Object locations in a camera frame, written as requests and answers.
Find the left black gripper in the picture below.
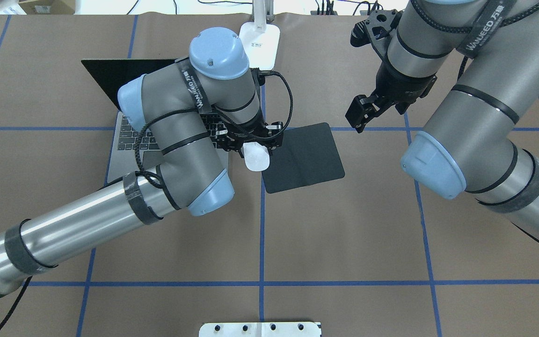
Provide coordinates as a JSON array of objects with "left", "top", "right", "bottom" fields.
[{"left": 214, "top": 122, "right": 284, "bottom": 157}]

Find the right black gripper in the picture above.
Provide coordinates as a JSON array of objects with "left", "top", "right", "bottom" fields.
[{"left": 346, "top": 9, "right": 437, "bottom": 129}]

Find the white computer mouse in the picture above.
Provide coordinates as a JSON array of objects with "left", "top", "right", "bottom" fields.
[{"left": 242, "top": 142, "right": 270, "bottom": 171}]

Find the black mouse pad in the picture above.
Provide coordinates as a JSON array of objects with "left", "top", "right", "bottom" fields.
[{"left": 262, "top": 122, "right": 346, "bottom": 194}]

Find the grey laptop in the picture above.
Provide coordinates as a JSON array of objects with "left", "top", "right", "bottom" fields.
[{"left": 81, "top": 58, "right": 230, "bottom": 185}]

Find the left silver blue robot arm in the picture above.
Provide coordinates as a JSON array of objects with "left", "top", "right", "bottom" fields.
[{"left": 0, "top": 27, "right": 285, "bottom": 298}]

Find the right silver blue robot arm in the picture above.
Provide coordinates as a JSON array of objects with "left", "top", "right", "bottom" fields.
[{"left": 346, "top": 0, "right": 539, "bottom": 243}]

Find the white desk lamp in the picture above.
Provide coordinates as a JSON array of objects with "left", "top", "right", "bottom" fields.
[{"left": 239, "top": 0, "right": 280, "bottom": 71}]

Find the cardboard box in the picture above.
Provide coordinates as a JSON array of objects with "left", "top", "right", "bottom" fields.
[{"left": 18, "top": 0, "right": 76, "bottom": 15}]

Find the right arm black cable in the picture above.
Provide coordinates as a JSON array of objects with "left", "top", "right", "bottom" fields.
[{"left": 410, "top": 0, "right": 539, "bottom": 80}]

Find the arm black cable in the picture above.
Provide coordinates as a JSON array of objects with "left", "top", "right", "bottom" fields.
[
  {"left": 410, "top": 0, "right": 539, "bottom": 80},
  {"left": 131, "top": 70, "right": 294, "bottom": 190}
]

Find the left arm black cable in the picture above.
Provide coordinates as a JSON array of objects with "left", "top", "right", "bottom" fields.
[{"left": 131, "top": 70, "right": 294, "bottom": 190}]

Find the white camera stand column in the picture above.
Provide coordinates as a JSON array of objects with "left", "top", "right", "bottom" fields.
[{"left": 198, "top": 321, "right": 322, "bottom": 337}]

